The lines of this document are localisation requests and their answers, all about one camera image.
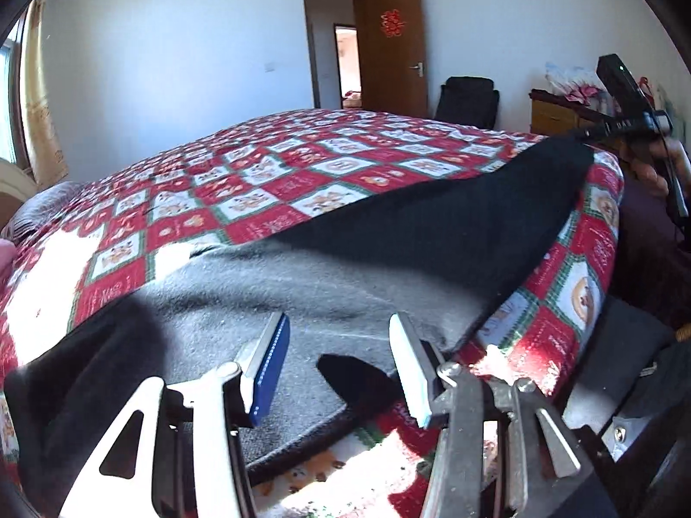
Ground black pants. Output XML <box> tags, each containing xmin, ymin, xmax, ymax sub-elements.
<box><xmin>5</xmin><ymin>138</ymin><xmax>594</xmax><ymax>512</ymax></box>

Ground right hand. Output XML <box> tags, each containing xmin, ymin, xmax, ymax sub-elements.
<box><xmin>629</xmin><ymin>139</ymin><xmax>691</xmax><ymax>198</ymax></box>

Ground floral items on dresser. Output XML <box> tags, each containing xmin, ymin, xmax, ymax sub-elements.
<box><xmin>545</xmin><ymin>62</ymin><xmax>614</xmax><ymax>114</ymax></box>

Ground wooden dresser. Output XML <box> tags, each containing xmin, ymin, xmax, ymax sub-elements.
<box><xmin>528</xmin><ymin>89</ymin><xmax>608</xmax><ymax>136</ymax></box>

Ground red patchwork bedspread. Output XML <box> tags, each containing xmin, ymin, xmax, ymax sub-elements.
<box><xmin>0</xmin><ymin>106</ymin><xmax>627</xmax><ymax>518</ymax></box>

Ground brown wooden door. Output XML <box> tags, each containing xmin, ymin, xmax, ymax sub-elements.
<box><xmin>354</xmin><ymin>0</ymin><xmax>429</xmax><ymax>118</ymax></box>

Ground red double happiness sticker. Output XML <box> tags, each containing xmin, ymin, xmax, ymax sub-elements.
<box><xmin>380</xmin><ymin>8</ymin><xmax>406</xmax><ymax>38</ymax></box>

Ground folded pink blanket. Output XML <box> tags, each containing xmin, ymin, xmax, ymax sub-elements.
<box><xmin>0</xmin><ymin>239</ymin><xmax>18</xmax><ymax>284</ymax></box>

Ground striped grey pillow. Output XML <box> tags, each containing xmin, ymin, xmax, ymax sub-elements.
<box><xmin>1</xmin><ymin>181</ymin><xmax>84</xmax><ymax>247</ymax></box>

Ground right yellow curtain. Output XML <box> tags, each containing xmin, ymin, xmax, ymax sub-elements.
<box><xmin>20</xmin><ymin>0</ymin><xmax>68</xmax><ymax>190</ymax></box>

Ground cream wooden headboard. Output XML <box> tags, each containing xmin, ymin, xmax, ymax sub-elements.
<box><xmin>0</xmin><ymin>159</ymin><xmax>38</xmax><ymax>228</ymax></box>

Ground window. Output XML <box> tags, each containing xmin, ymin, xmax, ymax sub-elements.
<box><xmin>0</xmin><ymin>11</ymin><xmax>29</xmax><ymax>170</ymax></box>

